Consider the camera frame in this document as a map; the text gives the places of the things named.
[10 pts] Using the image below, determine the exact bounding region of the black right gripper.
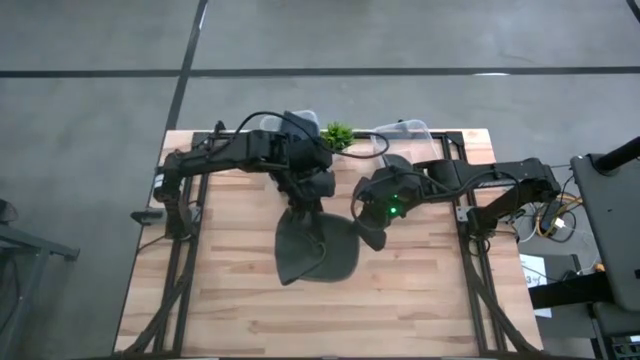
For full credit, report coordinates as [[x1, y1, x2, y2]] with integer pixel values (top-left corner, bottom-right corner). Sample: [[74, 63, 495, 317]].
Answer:
[[353, 166, 427, 253]]

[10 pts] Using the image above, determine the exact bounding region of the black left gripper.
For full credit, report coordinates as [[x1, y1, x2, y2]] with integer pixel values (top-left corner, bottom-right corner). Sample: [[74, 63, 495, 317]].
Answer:
[[278, 167, 338, 224]]

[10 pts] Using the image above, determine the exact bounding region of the green cap hat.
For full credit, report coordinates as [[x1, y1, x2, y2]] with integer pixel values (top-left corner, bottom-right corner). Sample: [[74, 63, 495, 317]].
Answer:
[[273, 207, 361, 287]]

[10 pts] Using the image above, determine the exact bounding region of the small green potted plant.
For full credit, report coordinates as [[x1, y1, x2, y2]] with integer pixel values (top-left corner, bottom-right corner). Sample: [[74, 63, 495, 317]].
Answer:
[[319, 121, 355, 153]]

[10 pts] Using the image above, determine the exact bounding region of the clear plastic bin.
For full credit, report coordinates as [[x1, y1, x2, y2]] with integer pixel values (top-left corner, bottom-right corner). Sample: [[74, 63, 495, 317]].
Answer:
[[370, 118, 444, 169], [258, 108, 321, 137]]

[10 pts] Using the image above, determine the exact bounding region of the white paper sheet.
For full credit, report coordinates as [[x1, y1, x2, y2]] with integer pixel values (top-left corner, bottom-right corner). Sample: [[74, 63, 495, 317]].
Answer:
[[518, 253, 554, 319]]

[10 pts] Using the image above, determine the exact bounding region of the black power adapter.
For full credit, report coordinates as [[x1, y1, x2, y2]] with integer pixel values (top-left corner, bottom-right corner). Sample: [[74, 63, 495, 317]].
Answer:
[[539, 199, 564, 236]]

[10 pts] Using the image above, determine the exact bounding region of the black flat bar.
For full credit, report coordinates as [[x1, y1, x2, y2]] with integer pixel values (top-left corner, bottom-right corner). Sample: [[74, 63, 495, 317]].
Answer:
[[528, 272, 616, 310]]

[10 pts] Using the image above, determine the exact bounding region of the grey metal cart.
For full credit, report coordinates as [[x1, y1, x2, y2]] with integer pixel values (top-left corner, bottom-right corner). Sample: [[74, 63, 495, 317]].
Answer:
[[0, 198, 81, 360]]

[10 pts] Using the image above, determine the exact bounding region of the black round pole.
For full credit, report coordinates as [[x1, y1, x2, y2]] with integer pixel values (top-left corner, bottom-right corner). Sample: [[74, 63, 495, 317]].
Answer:
[[594, 135, 640, 174]]

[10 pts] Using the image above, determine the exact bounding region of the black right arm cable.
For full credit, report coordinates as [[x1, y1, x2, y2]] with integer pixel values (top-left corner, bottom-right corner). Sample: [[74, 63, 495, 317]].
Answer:
[[349, 172, 386, 233]]

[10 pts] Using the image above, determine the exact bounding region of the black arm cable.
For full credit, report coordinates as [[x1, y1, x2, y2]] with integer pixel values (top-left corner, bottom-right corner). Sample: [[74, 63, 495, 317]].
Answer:
[[349, 172, 386, 233], [213, 110, 390, 160]]

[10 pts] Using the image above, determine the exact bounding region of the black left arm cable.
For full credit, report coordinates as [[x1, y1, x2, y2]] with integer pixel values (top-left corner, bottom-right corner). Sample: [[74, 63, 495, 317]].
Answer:
[[213, 110, 390, 160]]

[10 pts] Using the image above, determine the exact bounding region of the black aluminium table frame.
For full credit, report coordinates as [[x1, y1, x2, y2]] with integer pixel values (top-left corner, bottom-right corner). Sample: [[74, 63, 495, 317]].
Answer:
[[117, 129, 539, 359]]

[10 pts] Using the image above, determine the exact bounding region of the dark grey table edge bracket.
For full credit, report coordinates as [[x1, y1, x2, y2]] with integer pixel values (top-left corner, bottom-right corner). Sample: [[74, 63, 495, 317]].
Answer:
[[129, 208, 166, 226]]

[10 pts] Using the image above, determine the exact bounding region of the yellow cable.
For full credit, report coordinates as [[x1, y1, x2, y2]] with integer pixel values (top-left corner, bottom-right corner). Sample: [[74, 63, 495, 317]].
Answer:
[[533, 193, 584, 239]]

